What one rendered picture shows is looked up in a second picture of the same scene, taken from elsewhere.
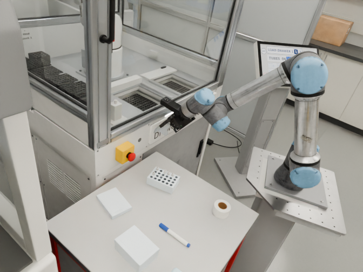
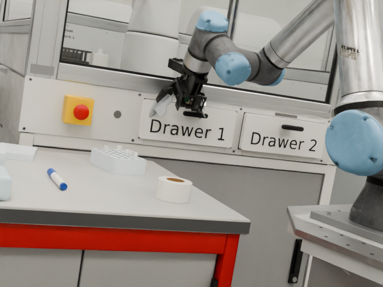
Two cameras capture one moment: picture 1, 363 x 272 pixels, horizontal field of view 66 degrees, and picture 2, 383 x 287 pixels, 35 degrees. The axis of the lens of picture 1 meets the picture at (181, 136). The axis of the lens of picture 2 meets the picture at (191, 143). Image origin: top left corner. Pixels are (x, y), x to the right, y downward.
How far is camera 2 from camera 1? 1.14 m
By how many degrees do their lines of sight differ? 43
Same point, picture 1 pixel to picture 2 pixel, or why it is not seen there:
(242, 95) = (284, 32)
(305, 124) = (342, 23)
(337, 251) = not seen: outside the picture
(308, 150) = (353, 77)
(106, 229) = not seen: outside the picture
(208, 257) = (80, 201)
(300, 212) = (356, 245)
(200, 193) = not seen: hidden behind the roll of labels
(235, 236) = (162, 210)
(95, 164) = (21, 102)
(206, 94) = (209, 14)
